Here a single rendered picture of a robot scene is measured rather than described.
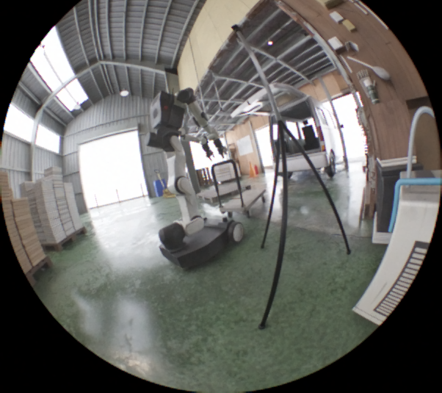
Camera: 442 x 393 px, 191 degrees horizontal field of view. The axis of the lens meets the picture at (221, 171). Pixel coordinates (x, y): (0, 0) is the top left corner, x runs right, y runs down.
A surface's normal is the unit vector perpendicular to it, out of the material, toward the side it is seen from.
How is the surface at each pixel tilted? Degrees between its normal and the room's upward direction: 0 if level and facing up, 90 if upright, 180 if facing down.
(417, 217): 90
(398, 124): 90
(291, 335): 0
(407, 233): 90
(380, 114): 90
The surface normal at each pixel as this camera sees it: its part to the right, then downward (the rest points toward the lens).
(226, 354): -0.22, -0.98
